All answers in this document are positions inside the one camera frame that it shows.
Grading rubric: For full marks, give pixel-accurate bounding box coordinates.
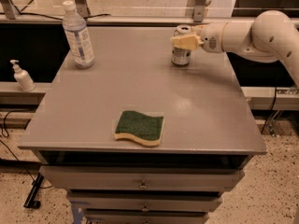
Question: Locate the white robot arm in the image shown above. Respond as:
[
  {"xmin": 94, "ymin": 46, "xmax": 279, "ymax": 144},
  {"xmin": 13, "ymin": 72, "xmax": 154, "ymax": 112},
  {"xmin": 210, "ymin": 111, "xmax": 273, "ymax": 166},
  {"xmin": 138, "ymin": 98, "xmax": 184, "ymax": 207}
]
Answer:
[{"xmin": 171, "ymin": 10, "xmax": 299, "ymax": 86}]

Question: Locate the clear plastic water bottle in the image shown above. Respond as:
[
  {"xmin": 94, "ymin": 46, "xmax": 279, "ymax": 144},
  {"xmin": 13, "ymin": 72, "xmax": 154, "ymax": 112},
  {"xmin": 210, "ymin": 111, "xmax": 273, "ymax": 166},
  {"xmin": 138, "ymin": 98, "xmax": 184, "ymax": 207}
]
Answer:
[{"xmin": 63, "ymin": 1, "xmax": 94, "ymax": 69}]

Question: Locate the grey drawer cabinet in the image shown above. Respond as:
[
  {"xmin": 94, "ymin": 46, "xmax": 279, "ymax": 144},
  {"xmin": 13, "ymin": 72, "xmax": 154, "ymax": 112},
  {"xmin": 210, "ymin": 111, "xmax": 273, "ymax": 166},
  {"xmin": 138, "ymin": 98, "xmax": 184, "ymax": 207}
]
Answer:
[{"xmin": 18, "ymin": 25, "xmax": 268, "ymax": 224}]

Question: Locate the black cable on floor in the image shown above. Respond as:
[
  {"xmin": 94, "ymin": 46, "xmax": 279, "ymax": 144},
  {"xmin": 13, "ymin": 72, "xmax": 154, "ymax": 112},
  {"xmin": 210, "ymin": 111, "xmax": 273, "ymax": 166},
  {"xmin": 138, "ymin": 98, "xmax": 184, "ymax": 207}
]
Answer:
[{"xmin": 0, "ymin": 109, "xmax": 54, "ymax": 189}]

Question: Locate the silver 7up soda can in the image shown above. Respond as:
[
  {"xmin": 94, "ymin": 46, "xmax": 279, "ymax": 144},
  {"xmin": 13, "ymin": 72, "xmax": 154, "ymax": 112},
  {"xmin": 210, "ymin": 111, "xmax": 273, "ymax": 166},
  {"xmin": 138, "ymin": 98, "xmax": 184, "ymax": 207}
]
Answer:
[{"xmin": 171, "ymin": 24, "xmax": 192, "ymax": 66}]

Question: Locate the top grey drawer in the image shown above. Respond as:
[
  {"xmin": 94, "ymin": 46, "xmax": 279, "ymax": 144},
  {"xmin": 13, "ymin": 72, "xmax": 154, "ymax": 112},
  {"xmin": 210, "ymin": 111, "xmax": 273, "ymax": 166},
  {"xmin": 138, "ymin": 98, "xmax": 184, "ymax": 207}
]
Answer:
[{"xmin": 40, "ymin": 166, "xmax": 244, "ymax": 192}]

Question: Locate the grey drawer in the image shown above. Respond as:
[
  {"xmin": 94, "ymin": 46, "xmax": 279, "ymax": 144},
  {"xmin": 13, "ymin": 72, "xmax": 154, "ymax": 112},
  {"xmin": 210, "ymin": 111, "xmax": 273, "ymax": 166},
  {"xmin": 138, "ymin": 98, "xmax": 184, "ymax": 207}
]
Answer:
[
  {"xmin": 85, "ymin": 210, "xmax": 209, "ymax": 224},
  {"xmin": 40, "ymin": 166, "xmax": 244, "ymax": 192},
  {"xmin": 67, "ymin": 192, "xmax": 222, "ymax": 213}
]

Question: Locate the white pump dispenser bottle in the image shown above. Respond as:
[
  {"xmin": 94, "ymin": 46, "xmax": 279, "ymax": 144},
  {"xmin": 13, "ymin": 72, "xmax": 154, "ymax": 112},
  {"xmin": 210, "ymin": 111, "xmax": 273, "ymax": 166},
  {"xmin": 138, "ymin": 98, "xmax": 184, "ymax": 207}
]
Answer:
[{"xmin": 10, "ymin": 60, "xmax": 36, "ymax": 91}]

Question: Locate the black metal floor bracket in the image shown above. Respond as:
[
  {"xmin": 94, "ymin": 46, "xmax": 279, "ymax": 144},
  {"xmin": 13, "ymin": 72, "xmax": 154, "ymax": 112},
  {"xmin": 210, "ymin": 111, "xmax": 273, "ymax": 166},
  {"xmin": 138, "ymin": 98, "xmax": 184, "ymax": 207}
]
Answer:
[{"xmin": 23, "ymin": 174, "xmax": 44, "ymax": 209}]

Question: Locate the green and yellow sponge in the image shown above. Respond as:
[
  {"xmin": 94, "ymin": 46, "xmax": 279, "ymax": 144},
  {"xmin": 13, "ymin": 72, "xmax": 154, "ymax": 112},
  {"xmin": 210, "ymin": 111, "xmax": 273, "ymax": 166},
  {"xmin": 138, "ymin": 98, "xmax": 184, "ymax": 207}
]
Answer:
[{"xmin": 114, "ymin": 110, "xmax": 164, "ymax": 147}]

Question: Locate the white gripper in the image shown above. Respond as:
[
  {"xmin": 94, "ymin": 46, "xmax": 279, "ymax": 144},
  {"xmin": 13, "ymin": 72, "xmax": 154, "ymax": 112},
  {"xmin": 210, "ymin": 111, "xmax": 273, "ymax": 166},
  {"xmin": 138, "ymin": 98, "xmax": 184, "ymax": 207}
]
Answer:
[{"xmin": 171, "ymin": 22, "xmax": 225, "ymax": 53}]

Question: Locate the black cable on ledge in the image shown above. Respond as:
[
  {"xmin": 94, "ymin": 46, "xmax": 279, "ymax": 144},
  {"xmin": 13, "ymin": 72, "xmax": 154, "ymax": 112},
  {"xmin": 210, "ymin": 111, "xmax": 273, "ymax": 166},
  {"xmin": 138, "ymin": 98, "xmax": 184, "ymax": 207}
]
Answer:
[{"xmin": 18, "ymin": 11, "xmax": 112, "ymax": 21}]

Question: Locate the middle grey drawer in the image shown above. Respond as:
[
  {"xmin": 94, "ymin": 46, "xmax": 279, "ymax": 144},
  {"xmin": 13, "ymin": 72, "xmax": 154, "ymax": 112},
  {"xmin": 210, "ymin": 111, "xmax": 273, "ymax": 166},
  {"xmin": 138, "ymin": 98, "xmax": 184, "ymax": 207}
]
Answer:
[{"xmin": 67, "ymin": 192, "xmax": 222, "ymax": 213}]

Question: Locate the bottom grey drawer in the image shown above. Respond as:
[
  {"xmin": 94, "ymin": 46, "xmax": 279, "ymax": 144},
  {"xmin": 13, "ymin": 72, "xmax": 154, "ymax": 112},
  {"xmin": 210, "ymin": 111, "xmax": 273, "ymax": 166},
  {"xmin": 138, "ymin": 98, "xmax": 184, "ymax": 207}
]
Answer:
[{"xmin": 85, "ymin": 210, "xmax": 209, "ymax": 224}]

